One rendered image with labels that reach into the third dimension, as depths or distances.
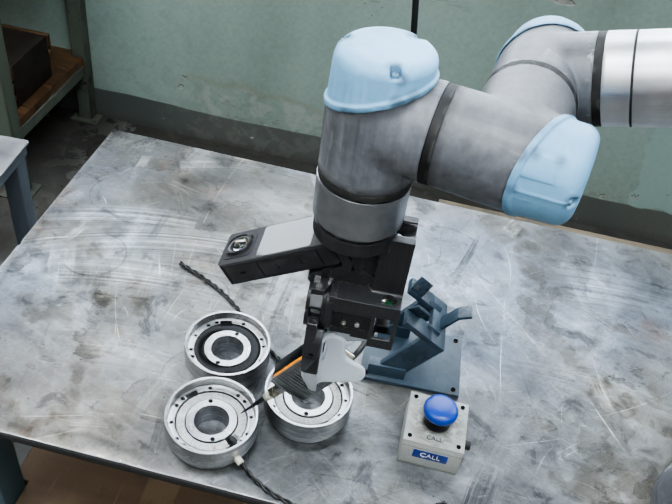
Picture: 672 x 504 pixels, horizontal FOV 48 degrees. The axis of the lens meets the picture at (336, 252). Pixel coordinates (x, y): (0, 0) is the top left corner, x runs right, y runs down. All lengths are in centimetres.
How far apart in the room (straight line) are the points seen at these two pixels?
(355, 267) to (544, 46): 23
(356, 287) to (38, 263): 59
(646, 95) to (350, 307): 28
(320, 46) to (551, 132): 197
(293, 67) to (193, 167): 128
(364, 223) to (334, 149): 6
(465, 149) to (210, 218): 71
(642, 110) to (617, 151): 194
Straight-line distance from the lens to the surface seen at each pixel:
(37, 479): 121
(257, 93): 260
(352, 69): 52
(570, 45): 63
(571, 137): 53
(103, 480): 119
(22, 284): 110
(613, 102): 62
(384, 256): 62
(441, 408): 88
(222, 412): 91
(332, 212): 58
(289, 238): 65
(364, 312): 65
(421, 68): 52
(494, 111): 53
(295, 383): 77
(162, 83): 272
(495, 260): 119
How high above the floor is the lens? 156
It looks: 42 degrees down
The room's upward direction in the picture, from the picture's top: 9 degrees clockwise
